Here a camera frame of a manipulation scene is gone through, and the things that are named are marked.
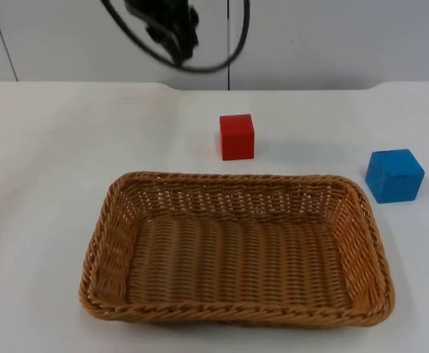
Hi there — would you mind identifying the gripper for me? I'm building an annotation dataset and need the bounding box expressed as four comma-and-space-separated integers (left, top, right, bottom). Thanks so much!
140, 14, 200, 68

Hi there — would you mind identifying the blue cube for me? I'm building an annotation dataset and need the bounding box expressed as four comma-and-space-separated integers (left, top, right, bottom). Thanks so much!
364, 149, 425, 204

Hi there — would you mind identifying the black cable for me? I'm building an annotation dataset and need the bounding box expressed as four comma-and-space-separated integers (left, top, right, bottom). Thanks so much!
102, 0, 251, 73

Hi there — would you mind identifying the brown wicker basket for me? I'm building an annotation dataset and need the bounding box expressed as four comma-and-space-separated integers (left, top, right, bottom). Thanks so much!
78, 171, 397, 328

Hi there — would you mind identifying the red cube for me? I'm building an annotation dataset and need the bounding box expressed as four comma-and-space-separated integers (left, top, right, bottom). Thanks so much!
219, 113, 255, 162

